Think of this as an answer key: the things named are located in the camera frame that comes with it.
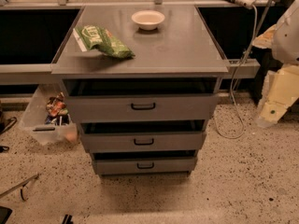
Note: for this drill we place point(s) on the grey top drawer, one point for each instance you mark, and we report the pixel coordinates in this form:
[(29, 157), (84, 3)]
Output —
[(140, 99)]

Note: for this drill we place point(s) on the white bowl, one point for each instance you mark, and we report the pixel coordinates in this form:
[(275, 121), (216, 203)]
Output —
[(148, 20)]

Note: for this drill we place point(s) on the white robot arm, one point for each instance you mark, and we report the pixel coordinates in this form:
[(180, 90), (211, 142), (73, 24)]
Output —
[(283, 39)]

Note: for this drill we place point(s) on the grey drawer cabinet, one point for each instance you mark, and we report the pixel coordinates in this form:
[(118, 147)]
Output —
[(180, 48)]

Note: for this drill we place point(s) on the clear plastic bin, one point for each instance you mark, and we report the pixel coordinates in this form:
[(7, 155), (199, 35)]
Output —
[(33, 119)]

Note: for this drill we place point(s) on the green chip bag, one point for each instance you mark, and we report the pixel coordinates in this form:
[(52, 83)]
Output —
[(91, 37)]

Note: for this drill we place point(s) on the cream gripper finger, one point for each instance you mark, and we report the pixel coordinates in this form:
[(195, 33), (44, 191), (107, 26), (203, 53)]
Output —
[(265, 40), (280, 91)]

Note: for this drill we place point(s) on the grey drawer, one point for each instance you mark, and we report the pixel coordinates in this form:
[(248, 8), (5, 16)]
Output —
[(124, 163), (140, 99), (133, 136)]

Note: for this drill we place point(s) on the black object bottom left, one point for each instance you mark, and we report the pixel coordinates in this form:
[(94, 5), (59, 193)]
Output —
[(4, 214)]

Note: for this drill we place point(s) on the colourful snack packets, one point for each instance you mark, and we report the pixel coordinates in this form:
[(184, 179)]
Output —
[(57, 112)]

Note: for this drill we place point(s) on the grey bottom drawer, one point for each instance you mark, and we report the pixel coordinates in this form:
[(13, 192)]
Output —
[(124, 163)]

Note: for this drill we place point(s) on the metal rod on floor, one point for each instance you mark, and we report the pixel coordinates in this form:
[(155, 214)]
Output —
[(20, 186)]

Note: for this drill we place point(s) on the grey middle drawer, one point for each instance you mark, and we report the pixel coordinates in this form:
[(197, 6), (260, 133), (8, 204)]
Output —
[(133, 136)]

